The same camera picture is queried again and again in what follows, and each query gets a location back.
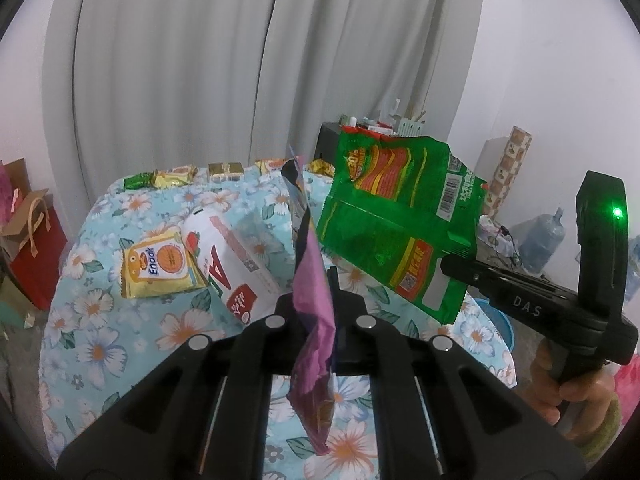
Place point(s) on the red gift bag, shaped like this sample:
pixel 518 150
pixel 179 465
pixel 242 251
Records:
pixel 32 242

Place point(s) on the purple snack wrapper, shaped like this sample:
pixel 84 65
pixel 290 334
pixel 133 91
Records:
pixel 311 390

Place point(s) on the floral blue tablecloth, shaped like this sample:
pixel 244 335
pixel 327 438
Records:
pixel 97 344

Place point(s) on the patterned tall box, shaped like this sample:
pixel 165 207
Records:
pixel 509 166

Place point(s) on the yellow Enaak snack packet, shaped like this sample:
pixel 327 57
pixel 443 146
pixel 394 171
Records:
pixel 157 266

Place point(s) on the blue mesh trash bin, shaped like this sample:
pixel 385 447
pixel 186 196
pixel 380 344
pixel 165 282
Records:
pixel 500 321

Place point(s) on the grey cabinet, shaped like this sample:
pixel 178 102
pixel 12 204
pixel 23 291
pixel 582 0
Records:
pixel 327 142

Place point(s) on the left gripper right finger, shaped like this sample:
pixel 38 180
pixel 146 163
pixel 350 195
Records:
pixel 438 413

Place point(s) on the green snack bag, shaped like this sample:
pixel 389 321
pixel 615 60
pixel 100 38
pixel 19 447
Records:
pixel 397 206

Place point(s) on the right hand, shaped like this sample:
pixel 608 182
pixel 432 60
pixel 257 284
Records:
pixel 595 391

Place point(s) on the gold candy wrapper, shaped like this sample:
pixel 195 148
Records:
pixel 225 171

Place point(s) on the blue water jug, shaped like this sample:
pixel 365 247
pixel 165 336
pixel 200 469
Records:
pixel 541 242

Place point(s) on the grey curtain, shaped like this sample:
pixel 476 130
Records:
pixel 129 85

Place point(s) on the white yogurt bottle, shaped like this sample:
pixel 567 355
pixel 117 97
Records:
pixel 242 282

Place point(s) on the clutter on cabinet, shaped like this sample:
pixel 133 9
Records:
pixel 389 121

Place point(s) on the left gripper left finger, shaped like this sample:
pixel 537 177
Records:
pixel 201 414

